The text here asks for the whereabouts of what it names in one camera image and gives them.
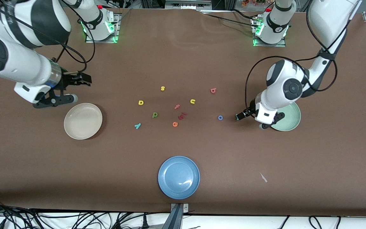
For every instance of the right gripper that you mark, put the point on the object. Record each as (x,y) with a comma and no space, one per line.
(67,79)

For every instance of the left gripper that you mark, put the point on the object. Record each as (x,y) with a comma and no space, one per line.
(248,112)

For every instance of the red letter b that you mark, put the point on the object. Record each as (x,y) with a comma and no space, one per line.
(213,90)

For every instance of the teal letter y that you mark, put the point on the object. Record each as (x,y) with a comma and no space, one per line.
(137,126)

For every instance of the green letter d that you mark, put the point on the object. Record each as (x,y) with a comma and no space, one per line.
(154,114)

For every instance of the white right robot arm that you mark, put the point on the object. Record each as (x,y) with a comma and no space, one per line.
(17,63)

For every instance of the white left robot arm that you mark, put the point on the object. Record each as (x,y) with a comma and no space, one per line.
(281,76)

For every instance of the beige round plate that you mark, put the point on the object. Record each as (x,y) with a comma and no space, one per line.
(83,121)

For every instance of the green round plate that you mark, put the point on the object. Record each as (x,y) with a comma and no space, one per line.
(289,119)

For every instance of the white paper scrap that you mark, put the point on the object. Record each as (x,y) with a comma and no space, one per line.
(263,177)

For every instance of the salmon letter f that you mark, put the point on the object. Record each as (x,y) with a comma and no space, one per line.
(177,107)

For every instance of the orange letter e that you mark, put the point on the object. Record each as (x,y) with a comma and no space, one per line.
(175,124)

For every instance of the blue round plate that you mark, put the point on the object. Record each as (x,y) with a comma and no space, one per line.
(179,177)

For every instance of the brown table cover sheet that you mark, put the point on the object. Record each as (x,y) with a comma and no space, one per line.
(43,175)

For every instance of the orange dried flowers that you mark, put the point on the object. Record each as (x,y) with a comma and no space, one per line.
(253,2)

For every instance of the grey power strip box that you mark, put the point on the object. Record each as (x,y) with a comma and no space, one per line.
(187,4)

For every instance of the grey support beam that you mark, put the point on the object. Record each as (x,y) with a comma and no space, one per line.
(174,221)

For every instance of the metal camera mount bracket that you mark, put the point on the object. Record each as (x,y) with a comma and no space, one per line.
(179,207)

